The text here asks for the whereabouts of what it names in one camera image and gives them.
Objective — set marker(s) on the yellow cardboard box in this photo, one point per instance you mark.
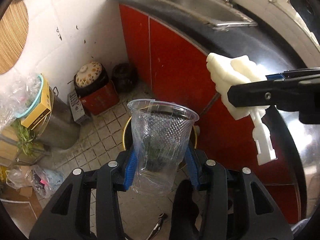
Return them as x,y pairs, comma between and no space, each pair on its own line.
41,108

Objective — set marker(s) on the red box under pot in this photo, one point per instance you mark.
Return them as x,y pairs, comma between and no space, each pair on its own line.
101,100

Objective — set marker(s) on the steel stock pot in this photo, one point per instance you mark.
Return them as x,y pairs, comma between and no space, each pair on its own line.
58,129

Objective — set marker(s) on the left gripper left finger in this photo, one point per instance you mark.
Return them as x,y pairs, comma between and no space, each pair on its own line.
113,177

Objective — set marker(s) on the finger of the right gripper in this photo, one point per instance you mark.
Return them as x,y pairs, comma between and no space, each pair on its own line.
289,74
286,94

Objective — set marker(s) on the red cabinet door right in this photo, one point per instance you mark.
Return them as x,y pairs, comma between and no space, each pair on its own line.
179,74

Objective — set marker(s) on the stainless steel sink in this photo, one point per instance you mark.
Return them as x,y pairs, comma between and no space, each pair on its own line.
215,13

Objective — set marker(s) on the round bamboo mat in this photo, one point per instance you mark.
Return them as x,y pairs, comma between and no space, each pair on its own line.
14,31

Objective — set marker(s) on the red cabinet door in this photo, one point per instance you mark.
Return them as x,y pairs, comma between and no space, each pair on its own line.
136,35
179,74

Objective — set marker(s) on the black yellow-rimmed trash bin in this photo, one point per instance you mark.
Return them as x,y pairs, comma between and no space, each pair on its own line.
160,130

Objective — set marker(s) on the floral ceramic pot lid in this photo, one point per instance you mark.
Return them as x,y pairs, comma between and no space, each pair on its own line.
88,74

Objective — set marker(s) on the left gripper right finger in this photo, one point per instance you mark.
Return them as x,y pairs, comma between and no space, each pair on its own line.
209,176

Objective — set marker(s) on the green leafy vegetables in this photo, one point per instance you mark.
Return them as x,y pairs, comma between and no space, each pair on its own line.
25,137

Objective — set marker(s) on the white foam packing piece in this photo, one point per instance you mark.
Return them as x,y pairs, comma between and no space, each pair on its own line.
236,79

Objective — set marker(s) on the red cabinet door left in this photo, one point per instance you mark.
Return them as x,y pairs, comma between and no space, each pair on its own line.
136,35

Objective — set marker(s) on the clear plastic bag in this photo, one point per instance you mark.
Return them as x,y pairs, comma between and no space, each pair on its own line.
14,96

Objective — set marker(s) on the plastic bag on floor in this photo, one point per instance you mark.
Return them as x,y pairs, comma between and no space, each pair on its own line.
44,181

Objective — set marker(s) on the clear plastic cup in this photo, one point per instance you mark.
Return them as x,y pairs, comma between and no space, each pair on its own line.
154,183

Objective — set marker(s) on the dark clay jar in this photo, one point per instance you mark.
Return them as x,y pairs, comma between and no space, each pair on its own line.
124,77

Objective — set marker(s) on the grey perforated box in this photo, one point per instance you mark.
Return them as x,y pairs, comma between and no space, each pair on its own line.
80,115

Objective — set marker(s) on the teal plastic basket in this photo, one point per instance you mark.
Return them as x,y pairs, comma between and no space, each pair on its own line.
35,98

